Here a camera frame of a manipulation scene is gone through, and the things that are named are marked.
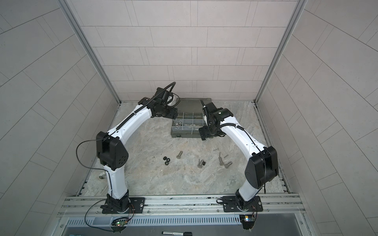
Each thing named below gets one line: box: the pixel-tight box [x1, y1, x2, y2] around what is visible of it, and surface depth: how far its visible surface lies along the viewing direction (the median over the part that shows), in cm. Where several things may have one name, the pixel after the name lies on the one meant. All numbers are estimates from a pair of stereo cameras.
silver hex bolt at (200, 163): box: [197, 158, 204, 169], surface depth 86 cm
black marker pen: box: [161, 231, 193, 236], surface depth 65 cm
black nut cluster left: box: [162, 156, 171, 166], surface depth 88 cm
